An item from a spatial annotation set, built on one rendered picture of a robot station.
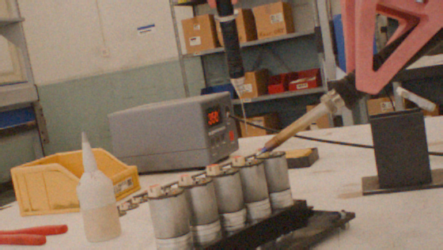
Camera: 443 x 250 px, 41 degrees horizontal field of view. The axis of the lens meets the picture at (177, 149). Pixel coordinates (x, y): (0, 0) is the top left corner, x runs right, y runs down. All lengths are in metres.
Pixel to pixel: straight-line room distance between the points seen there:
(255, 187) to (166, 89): 5.22
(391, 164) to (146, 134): 0.38
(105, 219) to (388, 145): 0.26
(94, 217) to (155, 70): 5.17
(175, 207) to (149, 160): 0.46
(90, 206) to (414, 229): 0.27
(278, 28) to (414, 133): 4.21
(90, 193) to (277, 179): 0.17
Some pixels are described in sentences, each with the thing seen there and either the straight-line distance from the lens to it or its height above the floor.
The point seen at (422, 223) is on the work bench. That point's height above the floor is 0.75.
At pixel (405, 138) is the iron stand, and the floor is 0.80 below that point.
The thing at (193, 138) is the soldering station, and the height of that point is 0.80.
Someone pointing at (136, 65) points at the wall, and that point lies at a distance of 5.80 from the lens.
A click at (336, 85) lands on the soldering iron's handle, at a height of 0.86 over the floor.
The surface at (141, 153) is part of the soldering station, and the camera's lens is 0.84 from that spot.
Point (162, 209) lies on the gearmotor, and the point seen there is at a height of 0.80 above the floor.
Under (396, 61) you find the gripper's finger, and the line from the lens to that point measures 0.44.
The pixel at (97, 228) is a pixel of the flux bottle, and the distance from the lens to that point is 0.54.
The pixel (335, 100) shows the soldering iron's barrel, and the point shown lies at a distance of 0.44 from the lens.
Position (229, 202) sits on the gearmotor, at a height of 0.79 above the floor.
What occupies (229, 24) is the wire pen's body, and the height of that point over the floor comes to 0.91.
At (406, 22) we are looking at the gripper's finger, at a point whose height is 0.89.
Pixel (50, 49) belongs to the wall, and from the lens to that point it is 6.41.
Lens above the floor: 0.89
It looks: 7 degrees down
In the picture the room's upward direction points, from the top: 10 degrees counter-clockwise
